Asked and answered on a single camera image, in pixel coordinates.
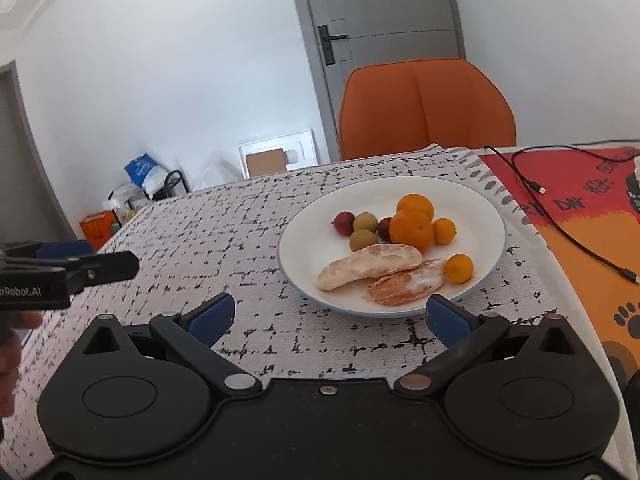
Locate small tangerine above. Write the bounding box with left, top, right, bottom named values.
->
left=444, top=254, right=474, bottom=284
left=433, top=218, right=457, bottom=245

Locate pomelo segment front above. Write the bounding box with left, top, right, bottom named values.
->
left=368, top=259, right=446, bottom=307

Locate pomelo segment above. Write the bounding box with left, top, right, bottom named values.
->
left=316, top=244, right=423, bottom=292
left=368, top=259, right=446, bottom=307

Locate pomelo segment back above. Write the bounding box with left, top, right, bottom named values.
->
left=316, top=244, right=423, bottom=292

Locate large orange front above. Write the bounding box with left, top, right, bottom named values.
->
left=390, top=209, right=434, bottom=254

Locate large orange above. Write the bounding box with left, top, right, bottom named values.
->
left=390, top=209, right=434, bottom=254
left=396, top=193, right=435, bottom=220

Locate dark red plum front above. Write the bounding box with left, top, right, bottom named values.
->
left=376, top=217, right=392, bottom=243

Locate large orange back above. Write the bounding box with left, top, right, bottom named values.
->
left=396, top=193, right=435, bottom=220

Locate brown kiwi back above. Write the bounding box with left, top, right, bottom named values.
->
left=349, top=229, right=378, bottom=252

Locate brown kiwi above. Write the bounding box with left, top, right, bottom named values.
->
left=352, top=212, right=378, bottom=233
left=349, top=229, right=378, bottom=252

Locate brown kiwi front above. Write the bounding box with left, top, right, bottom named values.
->
left=352, top=212, right=378, bottom=233

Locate red plum back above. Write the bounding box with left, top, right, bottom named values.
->
left=332, top=211, right=355, bottom=237

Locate person's left hand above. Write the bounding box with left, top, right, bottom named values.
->
left=0, top=311, right=42, bottom=417

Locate orange paper bag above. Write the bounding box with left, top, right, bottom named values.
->
left=79, top=211, right=122, bottom=252

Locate grey left door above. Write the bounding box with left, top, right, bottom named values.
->
left=0, top=62, right=76, bottom=245

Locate white black patterned tablecloth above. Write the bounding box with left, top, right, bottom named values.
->
left=1, top=146, right=608, bottom=479

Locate blue white plastic bag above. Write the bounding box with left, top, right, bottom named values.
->
left=125, top=154, right=168, bottom=198

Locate white ceramic plate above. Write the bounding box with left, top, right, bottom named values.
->
left=278, top=177, right=506, bottom=318

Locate black metal rack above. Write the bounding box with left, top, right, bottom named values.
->
left=104, top=170, right=191, bottom=211

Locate black device on mat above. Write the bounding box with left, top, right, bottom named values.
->
left=623, top=370, right=640, bottom=460

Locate orange red cartoon mat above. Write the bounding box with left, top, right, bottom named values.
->
left=480, top=145, right=639, bottom=386

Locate white framed board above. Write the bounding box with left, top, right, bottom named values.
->
left=239, top=130, right=318, bottom=178

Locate orange chair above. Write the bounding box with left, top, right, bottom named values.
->
left=338, top=58, right=516, bottom=160

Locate white charger adapter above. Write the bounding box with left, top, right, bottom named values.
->
left=634, top=155, right=640, bottom=181

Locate black usb cable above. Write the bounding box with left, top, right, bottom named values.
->
left=482, top=138, right=640, bottom=285

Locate grey door with handle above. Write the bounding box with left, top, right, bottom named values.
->
left=294, top=0, right=465, bottom=160

